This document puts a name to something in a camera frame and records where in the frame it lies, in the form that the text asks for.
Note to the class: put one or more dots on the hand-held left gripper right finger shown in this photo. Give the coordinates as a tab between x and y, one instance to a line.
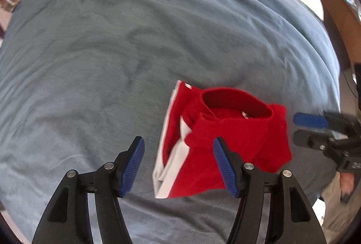
225	169

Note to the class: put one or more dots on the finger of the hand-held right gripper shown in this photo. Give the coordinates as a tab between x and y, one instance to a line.
310	120
310	140

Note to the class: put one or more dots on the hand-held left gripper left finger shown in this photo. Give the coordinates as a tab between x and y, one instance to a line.
131	170

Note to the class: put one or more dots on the red shorts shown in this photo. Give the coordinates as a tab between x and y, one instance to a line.
225	134

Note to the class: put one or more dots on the person's right hand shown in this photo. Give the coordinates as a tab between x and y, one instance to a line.
347	186

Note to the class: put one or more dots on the black device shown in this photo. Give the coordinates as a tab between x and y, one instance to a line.
357	86

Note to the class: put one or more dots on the person's beige trousers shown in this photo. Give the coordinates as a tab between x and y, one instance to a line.
332	210

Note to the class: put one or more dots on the dark wooden headboard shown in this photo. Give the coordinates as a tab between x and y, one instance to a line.
338	35

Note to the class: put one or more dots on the blue-grey blanket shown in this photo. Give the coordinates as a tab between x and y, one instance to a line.
112	63

